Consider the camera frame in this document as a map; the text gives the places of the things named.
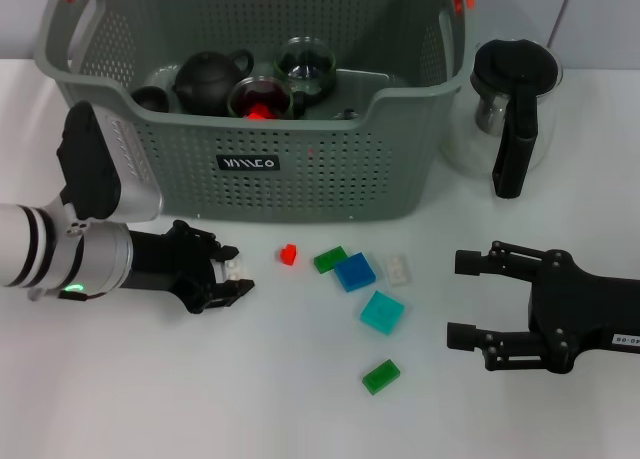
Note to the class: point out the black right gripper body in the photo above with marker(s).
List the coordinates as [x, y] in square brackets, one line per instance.
[575, 309]

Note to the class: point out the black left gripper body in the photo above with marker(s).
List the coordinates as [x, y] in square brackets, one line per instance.
[170, 264]

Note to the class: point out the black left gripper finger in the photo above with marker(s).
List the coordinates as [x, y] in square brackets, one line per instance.
[222, 250]
[232, 291]

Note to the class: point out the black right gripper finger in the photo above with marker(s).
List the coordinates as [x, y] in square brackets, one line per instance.
[462, 336]
[470, 263]

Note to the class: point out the green toy brick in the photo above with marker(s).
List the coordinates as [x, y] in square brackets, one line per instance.
[381, 376]
[327, 261]

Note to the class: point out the bright red sloped brick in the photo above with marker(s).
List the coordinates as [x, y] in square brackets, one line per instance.
[260, 113]

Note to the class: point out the glass teacup black sleeve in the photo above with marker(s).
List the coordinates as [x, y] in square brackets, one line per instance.
[346, 115]
[305, 64]
[235, 104]

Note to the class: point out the grey-green perforated storage bin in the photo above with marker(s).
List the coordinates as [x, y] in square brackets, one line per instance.
[320, 179]

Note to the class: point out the small black clay teacup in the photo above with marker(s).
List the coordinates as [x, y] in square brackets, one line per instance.
[150, 99]

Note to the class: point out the cyan toy brick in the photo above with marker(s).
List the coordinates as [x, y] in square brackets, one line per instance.
[382, 313]

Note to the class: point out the blue toy brick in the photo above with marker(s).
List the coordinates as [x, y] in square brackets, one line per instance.
[355, 273]

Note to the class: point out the black clay teapot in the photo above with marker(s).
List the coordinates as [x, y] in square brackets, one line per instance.
[210, 84]

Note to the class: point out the glass pitcher black lid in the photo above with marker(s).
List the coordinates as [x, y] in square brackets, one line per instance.
[515, 64]

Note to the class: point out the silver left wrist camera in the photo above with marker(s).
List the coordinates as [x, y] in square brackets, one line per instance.
[95, 169]

